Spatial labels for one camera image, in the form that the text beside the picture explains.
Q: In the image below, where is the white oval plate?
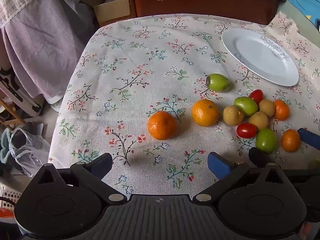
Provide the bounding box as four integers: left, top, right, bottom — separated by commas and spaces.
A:
221, 28, 300, 87

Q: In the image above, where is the red cherry tomato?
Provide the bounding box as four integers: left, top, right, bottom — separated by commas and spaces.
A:
236, 123, 258, 139
248, 89, 264, 105

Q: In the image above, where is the clear plastic bag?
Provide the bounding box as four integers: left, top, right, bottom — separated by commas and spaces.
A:
9, 127, 51, 178

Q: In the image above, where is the large mandarin orange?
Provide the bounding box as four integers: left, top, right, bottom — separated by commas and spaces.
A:
191, 99, 220, 127
147, 111, 177, 141

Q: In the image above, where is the floral tablecloth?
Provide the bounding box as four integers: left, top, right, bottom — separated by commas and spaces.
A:
49, 11, 320, 198

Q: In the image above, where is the dark wooden nightstand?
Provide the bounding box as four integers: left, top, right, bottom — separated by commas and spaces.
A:
132, 0, 288, 26

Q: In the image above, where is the small mandarin orange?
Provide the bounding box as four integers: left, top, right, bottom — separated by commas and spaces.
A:
281, 129, 301, 152
273, 100, 290, 121

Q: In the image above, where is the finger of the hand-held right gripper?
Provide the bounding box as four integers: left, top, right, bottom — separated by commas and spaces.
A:
297, 127, 320, 151
249, 147, 275, 167

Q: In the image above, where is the small brown kiwi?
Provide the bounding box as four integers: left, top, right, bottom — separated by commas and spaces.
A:
222, 105, 245, 126
249, 111, 269, 131
259, 99, 276, 117

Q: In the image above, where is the white plastic basket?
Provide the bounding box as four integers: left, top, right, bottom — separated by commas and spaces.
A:
0, 182, 23, 207

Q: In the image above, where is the purple waffle cloth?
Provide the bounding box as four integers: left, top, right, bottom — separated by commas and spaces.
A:
0, 0, 97, 101

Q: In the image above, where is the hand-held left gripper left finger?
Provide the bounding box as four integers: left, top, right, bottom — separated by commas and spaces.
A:
29, 152, 128, 205

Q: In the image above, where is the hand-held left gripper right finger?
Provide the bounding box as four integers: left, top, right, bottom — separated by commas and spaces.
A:
192, 152, 288, 204

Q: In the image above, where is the green jujube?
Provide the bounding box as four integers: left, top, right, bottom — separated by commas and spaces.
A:
206, 73, 231, 92
233, 96, 258, 117
255, 128, 277, 154

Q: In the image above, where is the open cardboard box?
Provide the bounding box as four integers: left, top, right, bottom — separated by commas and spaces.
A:
80, 0, 131, 27

